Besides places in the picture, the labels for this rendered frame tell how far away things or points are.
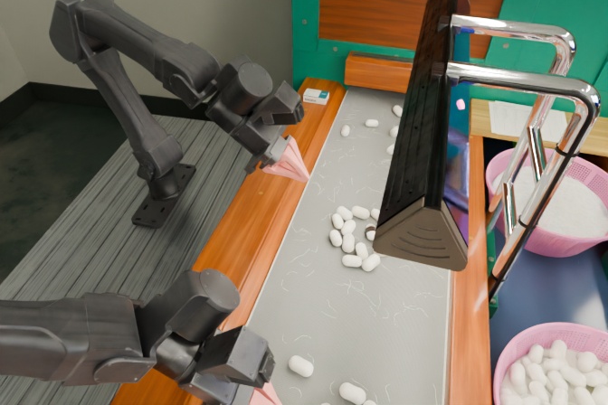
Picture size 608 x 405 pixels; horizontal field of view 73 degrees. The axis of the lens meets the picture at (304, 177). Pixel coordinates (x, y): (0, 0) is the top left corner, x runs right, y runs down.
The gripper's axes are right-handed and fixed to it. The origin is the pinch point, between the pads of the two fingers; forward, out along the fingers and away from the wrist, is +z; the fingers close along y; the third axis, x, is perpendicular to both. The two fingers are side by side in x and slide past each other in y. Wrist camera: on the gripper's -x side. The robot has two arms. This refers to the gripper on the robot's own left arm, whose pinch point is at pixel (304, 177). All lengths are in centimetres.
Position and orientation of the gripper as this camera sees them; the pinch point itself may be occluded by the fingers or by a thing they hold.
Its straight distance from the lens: 72.5
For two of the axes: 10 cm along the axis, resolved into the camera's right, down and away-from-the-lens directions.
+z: 7.3, 6.3, 2.8
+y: 2.9, -6.4, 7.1
